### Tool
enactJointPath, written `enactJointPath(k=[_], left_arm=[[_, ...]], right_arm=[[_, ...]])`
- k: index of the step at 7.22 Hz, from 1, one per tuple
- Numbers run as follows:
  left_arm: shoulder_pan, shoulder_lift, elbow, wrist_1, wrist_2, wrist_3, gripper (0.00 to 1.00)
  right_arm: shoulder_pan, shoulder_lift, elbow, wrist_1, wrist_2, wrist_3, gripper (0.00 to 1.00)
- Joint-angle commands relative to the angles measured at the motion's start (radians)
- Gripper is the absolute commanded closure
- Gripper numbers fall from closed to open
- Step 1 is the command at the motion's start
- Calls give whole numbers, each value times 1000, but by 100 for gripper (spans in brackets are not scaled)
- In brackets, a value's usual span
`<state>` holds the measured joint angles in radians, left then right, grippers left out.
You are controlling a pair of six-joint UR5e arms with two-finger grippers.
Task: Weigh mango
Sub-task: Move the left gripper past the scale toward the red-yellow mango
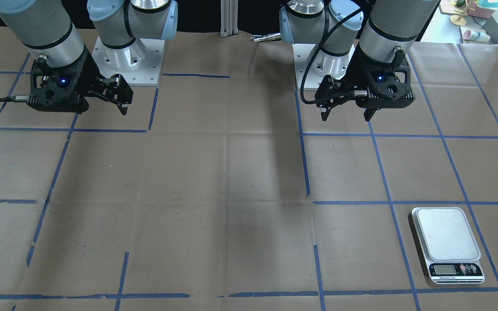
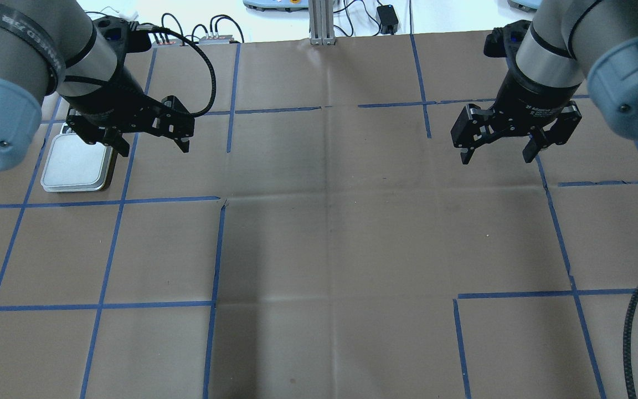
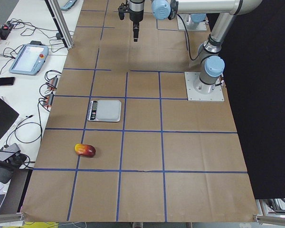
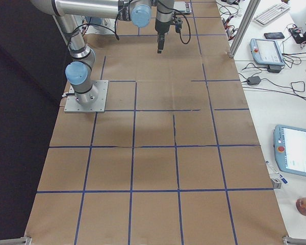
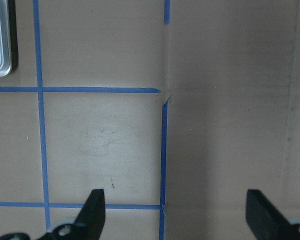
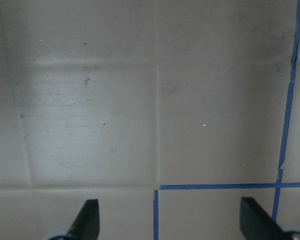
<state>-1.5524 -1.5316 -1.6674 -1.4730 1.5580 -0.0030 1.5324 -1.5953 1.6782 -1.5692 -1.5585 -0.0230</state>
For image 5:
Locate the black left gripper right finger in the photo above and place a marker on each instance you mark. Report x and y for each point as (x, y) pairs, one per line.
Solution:
(265, 221)

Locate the brown paper table cover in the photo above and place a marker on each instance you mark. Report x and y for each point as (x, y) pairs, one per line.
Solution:
(174, 107)

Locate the silver digital kitchen scale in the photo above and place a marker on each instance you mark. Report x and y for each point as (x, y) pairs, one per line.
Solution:
(9, 53)

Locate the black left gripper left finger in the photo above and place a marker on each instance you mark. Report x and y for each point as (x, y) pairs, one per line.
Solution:
(89, 223)

